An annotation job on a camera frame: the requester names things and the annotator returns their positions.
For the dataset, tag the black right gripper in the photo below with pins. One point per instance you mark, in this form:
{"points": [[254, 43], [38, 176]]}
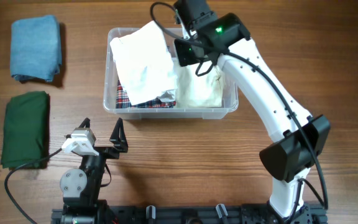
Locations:
{"points": [[185, 59]]}

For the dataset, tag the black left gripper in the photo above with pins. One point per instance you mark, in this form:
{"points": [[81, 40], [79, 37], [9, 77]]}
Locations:
{"points": [[119, 140]]}

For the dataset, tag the plaid cloth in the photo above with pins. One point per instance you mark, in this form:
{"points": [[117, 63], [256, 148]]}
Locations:
{"points": [[123, 99]]}

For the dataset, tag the cream cloth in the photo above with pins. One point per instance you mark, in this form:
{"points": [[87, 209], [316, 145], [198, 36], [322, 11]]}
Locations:
{"points": [[198, 92]]}

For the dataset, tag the white cloth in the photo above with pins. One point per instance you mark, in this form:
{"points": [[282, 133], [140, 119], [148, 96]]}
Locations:
{"points": [[147, 37]]}

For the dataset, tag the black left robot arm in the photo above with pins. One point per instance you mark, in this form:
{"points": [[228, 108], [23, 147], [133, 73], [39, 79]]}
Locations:
{"points": [[81, 186]]}

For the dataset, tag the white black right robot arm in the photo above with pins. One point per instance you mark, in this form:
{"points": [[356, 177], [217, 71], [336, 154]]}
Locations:
{"points": [[297, 136]]}

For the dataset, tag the clear plastic storage bin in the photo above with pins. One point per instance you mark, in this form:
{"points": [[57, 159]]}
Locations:
{"points": [[230, 100]]}

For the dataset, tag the folded dark green cloth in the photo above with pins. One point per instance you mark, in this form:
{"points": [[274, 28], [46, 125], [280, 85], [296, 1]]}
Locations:
{"points": [[25, 129]]}

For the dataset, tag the folded blue cloth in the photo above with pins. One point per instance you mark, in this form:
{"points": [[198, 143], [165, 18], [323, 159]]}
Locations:
{"points": [[36, 49]]}

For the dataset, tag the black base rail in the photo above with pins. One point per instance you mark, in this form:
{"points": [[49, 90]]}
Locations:
{"points": [[246, 213]]}

